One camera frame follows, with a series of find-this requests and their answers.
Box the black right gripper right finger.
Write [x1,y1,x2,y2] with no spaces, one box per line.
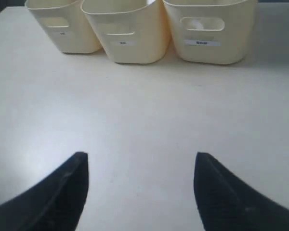
[194,152,289,231]

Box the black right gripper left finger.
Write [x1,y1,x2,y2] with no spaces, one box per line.
[0,152,89,231]

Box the cream right storage bin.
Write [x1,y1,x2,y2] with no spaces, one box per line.
[163,0,258,64]

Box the cream storage bin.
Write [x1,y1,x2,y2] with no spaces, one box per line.
[163,0,258,64]
[25,0,102,54]
[81,0,171,64]

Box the cream left storage bin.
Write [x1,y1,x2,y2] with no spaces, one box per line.
[25,0,102,54]

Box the cream middle storage bin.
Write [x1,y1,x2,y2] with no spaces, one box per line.
[81,0,171,64]

